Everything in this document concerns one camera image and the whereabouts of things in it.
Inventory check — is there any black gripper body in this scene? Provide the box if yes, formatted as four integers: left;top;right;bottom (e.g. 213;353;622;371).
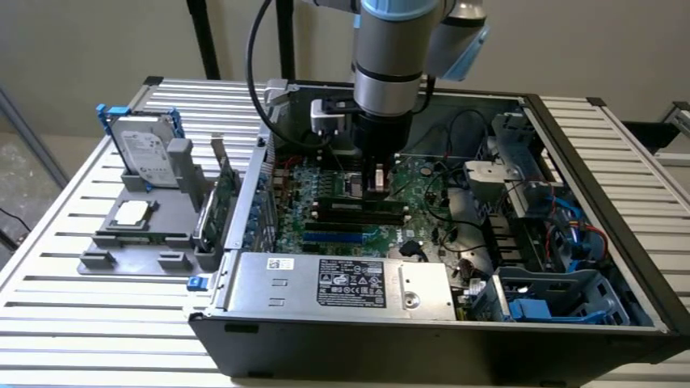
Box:
352;112;413;160

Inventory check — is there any black RAM slot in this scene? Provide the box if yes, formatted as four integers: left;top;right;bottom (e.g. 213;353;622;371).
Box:
305;213;407;232

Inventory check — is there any blue expansion slot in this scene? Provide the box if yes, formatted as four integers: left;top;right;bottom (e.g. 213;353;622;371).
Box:
301;230;365;245

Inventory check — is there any green motherboard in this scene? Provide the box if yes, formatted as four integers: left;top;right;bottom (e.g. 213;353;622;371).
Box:
240;155;485;264

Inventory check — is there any metal disk bay cage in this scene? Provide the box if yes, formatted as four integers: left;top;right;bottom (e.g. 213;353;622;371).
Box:
463;112;567;211

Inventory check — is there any silver power supply unit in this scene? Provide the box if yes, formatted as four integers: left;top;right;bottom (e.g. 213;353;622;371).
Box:
220;252;473;323

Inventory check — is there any green graphics card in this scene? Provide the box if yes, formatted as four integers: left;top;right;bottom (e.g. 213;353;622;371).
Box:
193;132;243;247

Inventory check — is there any black stand pole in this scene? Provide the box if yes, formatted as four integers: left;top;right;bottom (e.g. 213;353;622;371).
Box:
185;0;221;81

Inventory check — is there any black open PC case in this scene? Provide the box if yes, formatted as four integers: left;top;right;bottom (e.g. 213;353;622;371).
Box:
185;78;690;381

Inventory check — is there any blue plastic drive latch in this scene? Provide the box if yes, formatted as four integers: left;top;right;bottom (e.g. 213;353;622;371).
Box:
507;297;552;323

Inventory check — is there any grey parts rack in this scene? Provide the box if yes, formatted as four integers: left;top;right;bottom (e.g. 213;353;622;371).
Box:
76;139;223;276

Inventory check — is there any silver CPU chip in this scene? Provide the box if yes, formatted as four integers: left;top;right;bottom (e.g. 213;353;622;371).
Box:
113;200;149;226

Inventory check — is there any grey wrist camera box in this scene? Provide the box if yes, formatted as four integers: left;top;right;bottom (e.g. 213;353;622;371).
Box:
309;99;359;135

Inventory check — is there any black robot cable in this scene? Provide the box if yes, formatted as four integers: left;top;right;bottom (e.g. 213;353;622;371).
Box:
244;0;356;153

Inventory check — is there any red wire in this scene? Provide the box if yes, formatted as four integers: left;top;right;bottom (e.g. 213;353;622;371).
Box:
543;224;608;259

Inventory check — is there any hard disk in blue bracket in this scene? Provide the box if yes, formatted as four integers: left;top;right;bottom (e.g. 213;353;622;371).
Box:
94;103;188;190

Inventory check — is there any grey drive bay bracket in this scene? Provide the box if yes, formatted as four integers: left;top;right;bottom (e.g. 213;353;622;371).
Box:
491;264;631;327

